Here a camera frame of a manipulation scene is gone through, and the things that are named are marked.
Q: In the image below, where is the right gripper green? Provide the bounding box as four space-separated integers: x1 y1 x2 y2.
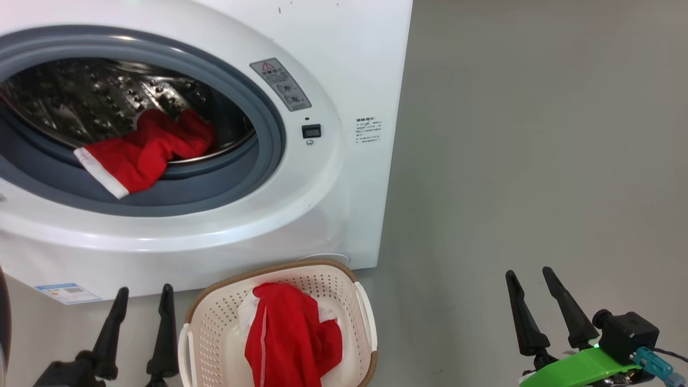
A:
505 267 644 387

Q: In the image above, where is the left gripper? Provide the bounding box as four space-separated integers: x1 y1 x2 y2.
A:
32 284 180 387

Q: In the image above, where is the dark round washer door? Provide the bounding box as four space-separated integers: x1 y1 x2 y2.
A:
0 266 12 387

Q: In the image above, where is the red garment white lining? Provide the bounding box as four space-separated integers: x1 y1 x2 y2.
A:
238 282 343 387

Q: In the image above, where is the red garment white cuff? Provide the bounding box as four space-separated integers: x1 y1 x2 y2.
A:
74 109 218 200

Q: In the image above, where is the cream perforated laundry basket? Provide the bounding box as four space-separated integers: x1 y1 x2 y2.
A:
178 260 378 387

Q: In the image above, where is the grey rubber door gasket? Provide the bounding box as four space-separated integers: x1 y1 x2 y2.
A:
0 25 286 217

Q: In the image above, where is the white front-load washing machine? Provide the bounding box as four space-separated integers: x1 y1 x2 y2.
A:
0 0 414 305

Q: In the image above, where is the blue energy label sticker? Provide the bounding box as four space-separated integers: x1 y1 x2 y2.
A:
35 283 102 305

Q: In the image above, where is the round drain filter cover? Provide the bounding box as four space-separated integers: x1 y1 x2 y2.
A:
298 253 351 267

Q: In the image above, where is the steel perforated washer drum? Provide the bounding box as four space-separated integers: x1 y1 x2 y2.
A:
0 58 256 163

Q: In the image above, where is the small printed text label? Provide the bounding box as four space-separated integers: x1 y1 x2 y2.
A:
355 117 383 145

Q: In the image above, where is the grey warning sticker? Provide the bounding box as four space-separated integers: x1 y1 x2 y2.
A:
250 58 312 112

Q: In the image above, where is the black cable teal connector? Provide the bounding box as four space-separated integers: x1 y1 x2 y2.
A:
634 346 688 387

